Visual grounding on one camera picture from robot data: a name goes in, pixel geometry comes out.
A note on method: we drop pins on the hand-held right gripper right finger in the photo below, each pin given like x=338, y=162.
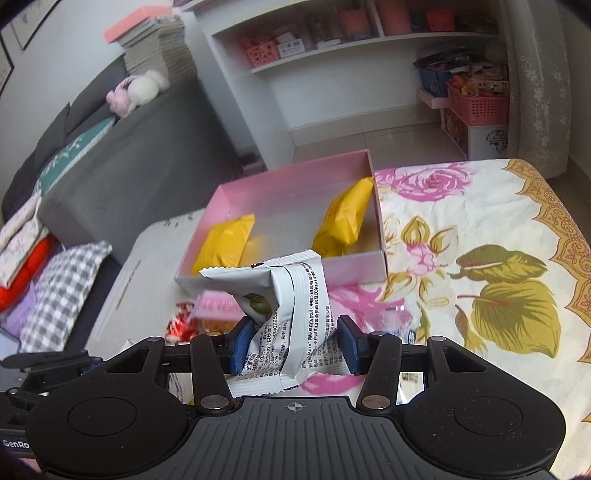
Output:
x=351, y=347

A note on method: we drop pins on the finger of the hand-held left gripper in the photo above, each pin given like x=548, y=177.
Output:
x=51, y=362

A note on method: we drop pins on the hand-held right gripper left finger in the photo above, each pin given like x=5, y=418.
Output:
x=242, y=347

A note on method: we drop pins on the red shiny snack packet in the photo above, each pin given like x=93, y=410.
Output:
x=181, y=326

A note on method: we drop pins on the white snack packet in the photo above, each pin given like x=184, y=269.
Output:
x=286, y=295

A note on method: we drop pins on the pink cardboard box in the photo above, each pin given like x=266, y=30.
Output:
x=281, y=198

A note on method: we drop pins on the pink snack packet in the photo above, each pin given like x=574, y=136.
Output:
x=216, y=305

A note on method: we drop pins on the purple folded cloth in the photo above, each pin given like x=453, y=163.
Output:
x=18, y=314

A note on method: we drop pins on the clear blue snack wrapper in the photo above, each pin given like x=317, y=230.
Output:
x=408, y=325

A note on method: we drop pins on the grey checkered pillow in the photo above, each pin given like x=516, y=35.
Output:
x=64, y=295

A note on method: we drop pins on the red folded cloth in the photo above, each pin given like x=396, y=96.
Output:
x=25, y=274

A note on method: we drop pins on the plain yellow snack packet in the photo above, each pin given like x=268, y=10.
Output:
x=226, y=244
x=344, y=217

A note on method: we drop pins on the white floral folded cloth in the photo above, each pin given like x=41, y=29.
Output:
x=18, y=230

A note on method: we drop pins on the grey sofa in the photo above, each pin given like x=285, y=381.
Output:
x=138, y=161

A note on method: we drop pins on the teal cushion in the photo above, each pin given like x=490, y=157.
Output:
x=74, y=150

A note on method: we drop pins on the printed white drawer cabinet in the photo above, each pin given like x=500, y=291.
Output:
x=475, y=136

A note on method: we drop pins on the white bookshelf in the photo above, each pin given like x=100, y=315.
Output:
x=295, y=101

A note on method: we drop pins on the large pink storage basket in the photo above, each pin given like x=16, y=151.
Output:
x=480, y=108

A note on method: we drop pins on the pink and white plush toy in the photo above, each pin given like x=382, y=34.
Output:
x=138, y=90

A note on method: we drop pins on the small pink perforated basket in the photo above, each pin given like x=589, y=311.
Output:
x=261, y=51

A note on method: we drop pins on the white labelled box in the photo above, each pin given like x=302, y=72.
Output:
x=291, y=46

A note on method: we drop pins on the stack of books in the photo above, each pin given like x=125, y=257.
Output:
x=159, y=48

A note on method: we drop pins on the lace curtain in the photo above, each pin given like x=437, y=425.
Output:
x=540, y=83

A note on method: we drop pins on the small red basket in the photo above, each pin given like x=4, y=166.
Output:
x=441, y=18

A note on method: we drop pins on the framed wall picture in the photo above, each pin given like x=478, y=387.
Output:
x=9, y=41

